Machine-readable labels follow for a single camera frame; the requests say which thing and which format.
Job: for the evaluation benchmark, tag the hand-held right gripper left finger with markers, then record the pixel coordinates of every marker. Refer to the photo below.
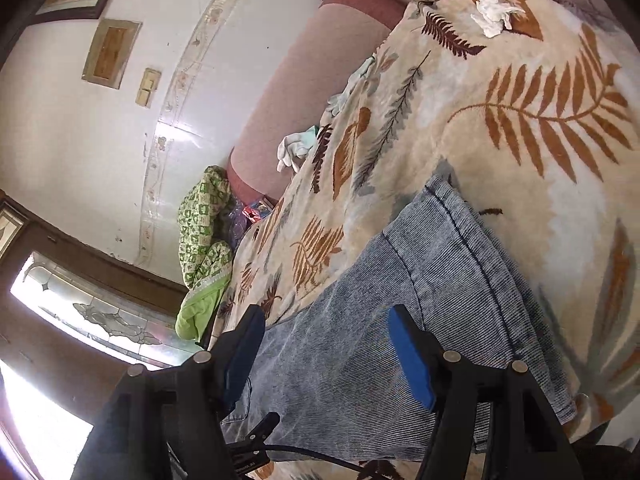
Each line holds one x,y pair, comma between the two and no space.
245,350

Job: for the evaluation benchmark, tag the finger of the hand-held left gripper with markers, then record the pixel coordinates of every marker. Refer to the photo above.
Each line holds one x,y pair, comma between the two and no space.
260,432

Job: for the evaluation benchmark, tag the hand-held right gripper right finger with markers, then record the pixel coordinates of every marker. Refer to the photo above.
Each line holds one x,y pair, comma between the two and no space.
412,360

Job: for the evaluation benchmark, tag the grey denim pants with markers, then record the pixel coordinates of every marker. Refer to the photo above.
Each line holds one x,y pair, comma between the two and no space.
400,270

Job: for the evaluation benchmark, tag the purple plastic bag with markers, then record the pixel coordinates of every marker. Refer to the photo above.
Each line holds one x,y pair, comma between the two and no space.
230,225

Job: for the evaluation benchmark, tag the green checked quilt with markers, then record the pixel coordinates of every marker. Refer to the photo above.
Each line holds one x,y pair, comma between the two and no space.
200,220

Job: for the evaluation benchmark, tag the small colourful box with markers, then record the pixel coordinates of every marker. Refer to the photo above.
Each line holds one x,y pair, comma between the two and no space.
257,210

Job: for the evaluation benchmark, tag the stained glass door pane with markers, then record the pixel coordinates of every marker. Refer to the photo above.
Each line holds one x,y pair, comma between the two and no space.
100,315

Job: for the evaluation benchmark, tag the brown wooden door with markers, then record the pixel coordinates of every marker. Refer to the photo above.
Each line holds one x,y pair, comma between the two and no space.
65,255

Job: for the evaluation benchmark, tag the white glove with teal cuff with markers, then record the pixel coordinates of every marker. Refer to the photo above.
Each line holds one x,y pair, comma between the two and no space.
295,147

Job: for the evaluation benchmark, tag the leaf printed blanket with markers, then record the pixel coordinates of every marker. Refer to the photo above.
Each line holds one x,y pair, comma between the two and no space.
500,125

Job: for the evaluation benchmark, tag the stained glass transom window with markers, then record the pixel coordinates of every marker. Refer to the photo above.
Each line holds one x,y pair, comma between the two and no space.
10,230

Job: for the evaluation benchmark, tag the pink sofa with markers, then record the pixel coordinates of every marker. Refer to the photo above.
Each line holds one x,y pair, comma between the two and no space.
300,85

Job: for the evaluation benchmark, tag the pale crumpled glove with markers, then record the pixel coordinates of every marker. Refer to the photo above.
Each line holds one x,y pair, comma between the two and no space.
345,95

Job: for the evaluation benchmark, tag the crumpled white tissue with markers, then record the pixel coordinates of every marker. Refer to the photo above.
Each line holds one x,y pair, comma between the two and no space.
492,12

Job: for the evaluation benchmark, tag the beige light switch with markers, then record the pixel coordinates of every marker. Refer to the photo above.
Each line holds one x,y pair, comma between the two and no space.
149,87

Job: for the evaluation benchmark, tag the beige wall panel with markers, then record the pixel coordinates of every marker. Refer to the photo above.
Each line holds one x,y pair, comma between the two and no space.
112,52

